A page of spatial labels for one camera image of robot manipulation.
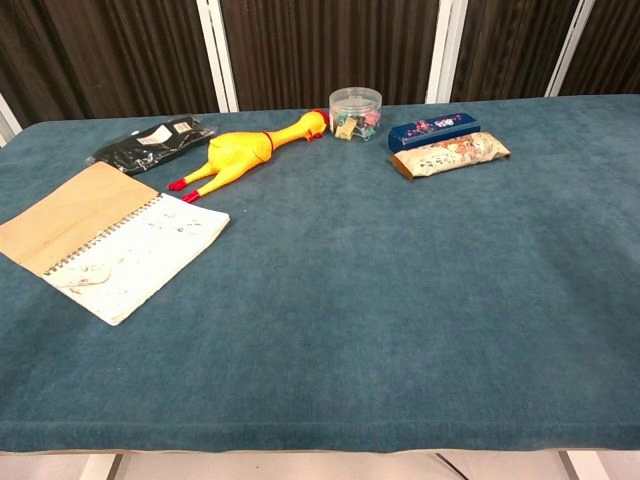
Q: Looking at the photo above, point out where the tan paper notebook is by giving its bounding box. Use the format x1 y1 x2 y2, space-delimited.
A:
0 160 231 327

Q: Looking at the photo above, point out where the black item in plastic bag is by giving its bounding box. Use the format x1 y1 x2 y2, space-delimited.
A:
84 115 217 176

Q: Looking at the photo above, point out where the clear jar of binder clips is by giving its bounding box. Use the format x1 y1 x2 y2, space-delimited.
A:
328 86 384 142

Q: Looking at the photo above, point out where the yellow rubber chicken toy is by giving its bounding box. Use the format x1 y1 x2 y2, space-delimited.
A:
167 108 330 204

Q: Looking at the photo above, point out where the white partition post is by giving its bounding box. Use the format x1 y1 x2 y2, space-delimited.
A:
544 0 599 98
424 0 469 105
195 0 240 114
0 92 24 149

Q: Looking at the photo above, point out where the blue printed pencil case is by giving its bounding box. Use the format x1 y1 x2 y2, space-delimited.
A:
387 111 482 154

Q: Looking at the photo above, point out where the brown snack packet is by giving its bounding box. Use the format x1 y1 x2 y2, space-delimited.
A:
389 131 512 182

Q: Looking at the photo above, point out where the white table leg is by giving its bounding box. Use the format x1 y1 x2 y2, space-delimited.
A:
557 449 592 480
79 452 124 480

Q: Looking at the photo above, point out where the teal felt table cover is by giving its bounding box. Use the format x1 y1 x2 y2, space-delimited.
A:
0 94 640 454

